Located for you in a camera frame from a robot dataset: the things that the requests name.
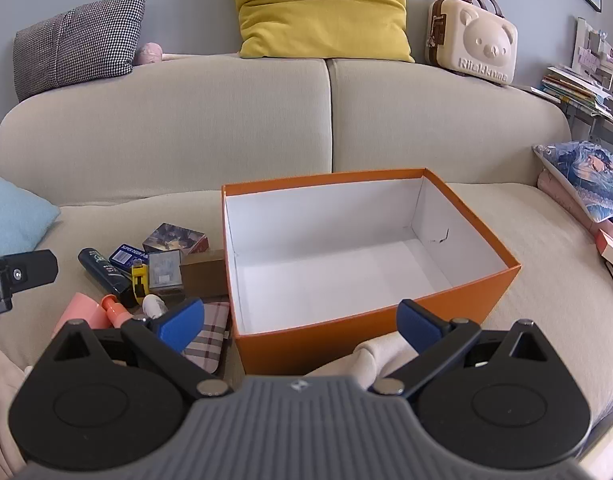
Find grey side table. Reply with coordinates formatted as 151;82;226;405
561;102;613;153

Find orange cardboard box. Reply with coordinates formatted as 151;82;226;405
221;167;522;376

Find blue tin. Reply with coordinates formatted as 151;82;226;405
109;243;150;268

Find dark green bottle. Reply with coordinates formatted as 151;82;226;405
78;247;137;308

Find person's beige trousers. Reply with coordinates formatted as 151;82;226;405
0;342;32;480

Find pink plush toy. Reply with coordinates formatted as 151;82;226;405
134;42;187;67

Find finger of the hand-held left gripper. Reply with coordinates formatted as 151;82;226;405
4;249;58;294

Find plaid wallet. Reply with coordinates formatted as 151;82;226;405
184;301;232;376

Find blue figure print pillow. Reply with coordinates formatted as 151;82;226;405
532;140;613;224

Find stack of books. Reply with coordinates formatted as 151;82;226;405
529;62;613;128

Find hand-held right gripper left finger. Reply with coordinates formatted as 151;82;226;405
46;299;232;398

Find cream bear suitcase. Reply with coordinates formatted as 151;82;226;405
425;0;519;86

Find houndstooth pillow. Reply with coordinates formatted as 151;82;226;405
12;0;148;103

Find brown small box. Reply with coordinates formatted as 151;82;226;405
179;250;230;298

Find orange capped bottle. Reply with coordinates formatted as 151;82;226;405
100;295;137;328

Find beige fabric sofa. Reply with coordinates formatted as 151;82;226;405
0;52;613;480

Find figure print small box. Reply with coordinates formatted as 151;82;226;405
142;222;210;256

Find yellow pillow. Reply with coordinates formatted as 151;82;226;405
232;0;416;63

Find pink pillow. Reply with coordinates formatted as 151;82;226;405
537;170;613;241

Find white desk organizer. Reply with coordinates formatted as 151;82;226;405
571;16;613;81

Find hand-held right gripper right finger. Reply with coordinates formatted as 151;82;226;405
371;299;557;398

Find cream cloth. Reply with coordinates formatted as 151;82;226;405
306;332;422;393

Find silver card box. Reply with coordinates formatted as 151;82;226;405
147;249;186;297

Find light blue pillow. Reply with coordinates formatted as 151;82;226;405
0;170;61;256

